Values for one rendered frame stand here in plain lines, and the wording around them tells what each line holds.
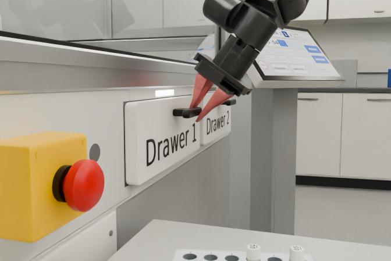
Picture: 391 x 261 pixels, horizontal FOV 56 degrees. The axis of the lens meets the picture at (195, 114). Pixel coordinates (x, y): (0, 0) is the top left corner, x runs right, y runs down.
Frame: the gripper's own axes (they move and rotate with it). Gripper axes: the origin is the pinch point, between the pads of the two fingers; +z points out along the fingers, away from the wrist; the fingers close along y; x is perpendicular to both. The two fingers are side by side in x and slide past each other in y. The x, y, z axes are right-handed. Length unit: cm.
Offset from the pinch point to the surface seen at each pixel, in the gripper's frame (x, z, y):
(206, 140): -16.6, 7.0, -2.2
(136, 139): 17.3, 3.4, 1.2
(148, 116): 13.7, 1.1, 2.7
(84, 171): 37.0, 0.0, -2.5
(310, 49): -107, -29, -5
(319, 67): -101, -25, -13
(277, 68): -78, -14, -1
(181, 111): 4.4, -0.1, 1.3
